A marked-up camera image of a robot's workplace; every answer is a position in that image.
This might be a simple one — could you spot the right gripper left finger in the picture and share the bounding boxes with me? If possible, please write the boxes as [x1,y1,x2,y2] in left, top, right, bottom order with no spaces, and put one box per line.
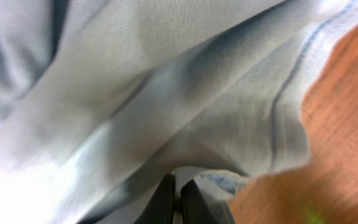
[134,174,175,224]

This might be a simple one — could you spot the light blue printed t-shirt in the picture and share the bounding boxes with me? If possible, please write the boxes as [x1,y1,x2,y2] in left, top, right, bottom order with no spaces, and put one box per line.
[0,0,358,223]

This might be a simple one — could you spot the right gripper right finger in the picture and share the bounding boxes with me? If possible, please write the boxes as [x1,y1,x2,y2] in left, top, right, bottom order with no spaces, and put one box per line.
[180,180,218,224]

